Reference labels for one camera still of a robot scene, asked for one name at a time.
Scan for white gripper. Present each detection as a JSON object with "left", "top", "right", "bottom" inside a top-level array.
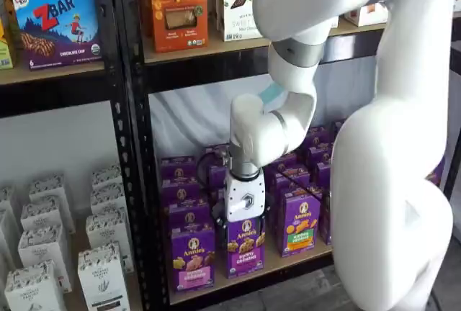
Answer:
[{"left": 212, "top": 175, "right": 271, "bottom": 253}]

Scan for purple box pink patch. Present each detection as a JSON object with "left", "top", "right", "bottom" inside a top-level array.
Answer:
[{"left": 171, "top": 229, "right": 217, "bottom": 292}]

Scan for purple Bunny Grahams box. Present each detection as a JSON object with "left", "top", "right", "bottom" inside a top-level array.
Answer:
[{"left": 226, "top": 217, "right": 267, "bottom": 279}]

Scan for purple box green patch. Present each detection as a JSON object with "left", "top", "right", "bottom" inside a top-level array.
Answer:
[{"left": 278, "top": 189, "right": 322, "bottom": 258}]

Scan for white Organic Pantry box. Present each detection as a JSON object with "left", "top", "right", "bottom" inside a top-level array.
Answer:
[
  {"left": 91, "top": 165, "right": 123, "bottom": 189},
  {"left": 17, "top": 223, "right": 73, "bottom": 293},
  {"left": 89, "top": 183, "right": 127, "bottom": 215},
  {"left": 4, "top": 259, "right": 68, "bottom": 311},
  {"left": 0, "top": 184, "right": 15, "bottom": 215},
  {"left": 85, "top": 207, "right": 135, "bottom": 273},
  {"left": 20, "top": 197, "right": 76, "bottom": 235},
  {"left": 28, "top": 172, "right": 68, "bottom": 204},
  {"left": 77, "top": 241, "right": 131, "bottom": 311}
]

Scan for black metal shelf rack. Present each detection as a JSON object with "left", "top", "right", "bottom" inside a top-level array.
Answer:
[
  {"left": 111, "top": 0, "right": 461, "bottom": 311},
  {"left": 0, "top": 0, "right": 130, "bottom": 311}
]

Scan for white Sweet Thins box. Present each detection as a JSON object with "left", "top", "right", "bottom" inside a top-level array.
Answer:
[{"left": 215, "top": 0, "right": 273, "bottom": 42}]

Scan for orange snack box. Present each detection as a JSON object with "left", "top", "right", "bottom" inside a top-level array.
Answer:
[{"left": 139, "top": 0, "right": 209, "bottom": 53}]

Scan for white crackers box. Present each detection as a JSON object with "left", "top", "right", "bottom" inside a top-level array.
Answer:
[{"left": 340, "top": 1, "right": 390, "bottom": 27}]

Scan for blue Zbar box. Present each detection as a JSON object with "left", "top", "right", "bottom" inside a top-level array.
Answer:
[{"left": 10, "top": 0, "right": 104, "bottom": 71}]

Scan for yellow green snack box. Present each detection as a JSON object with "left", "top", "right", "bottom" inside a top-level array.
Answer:
[{"left": 0, "top": 17, "right": 14, "bottom": 71}]

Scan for white backdrop sheet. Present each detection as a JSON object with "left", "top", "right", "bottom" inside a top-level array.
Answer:
[{"left": 149, "top": 55, "right": 379, "bottom": 168}]

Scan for black cable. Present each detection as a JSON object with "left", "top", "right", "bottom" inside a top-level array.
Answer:
[{"left": 195, "top": 145, "right": 231, "bottom": 204}]

